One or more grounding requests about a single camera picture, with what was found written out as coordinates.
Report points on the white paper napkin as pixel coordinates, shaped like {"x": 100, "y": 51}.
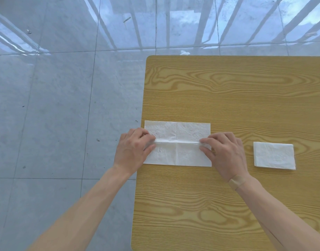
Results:
{"x": 177, "y": 154}
{"x": 274, "y": 155}

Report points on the folded white paper napkin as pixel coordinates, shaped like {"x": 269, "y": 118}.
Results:
{"x": 274, "y": 155}

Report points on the white paper scrap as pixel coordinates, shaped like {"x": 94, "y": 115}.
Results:
{"x": 184, "y": 52}

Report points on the person's left forearm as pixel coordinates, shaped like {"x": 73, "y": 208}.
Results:
{"x": 81, "y": 209}

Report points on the person's left thumb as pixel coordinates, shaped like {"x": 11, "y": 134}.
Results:
{"x": 149, "y": 150}

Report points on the person's left hand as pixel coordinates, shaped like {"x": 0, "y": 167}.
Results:
{"x": 130, "y": 152}

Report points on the person's right thumb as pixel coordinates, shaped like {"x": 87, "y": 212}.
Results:
{"x": 207, "y": 153}

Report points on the beige adhesive bandage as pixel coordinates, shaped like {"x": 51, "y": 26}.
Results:
{"x": 237, "y": 180}

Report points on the person's right forearm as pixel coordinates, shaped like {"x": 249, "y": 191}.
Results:
{"x": 277, "y": 214}

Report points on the person's right hand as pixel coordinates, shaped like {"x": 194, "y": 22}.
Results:
{"x": 229, "y": 156}

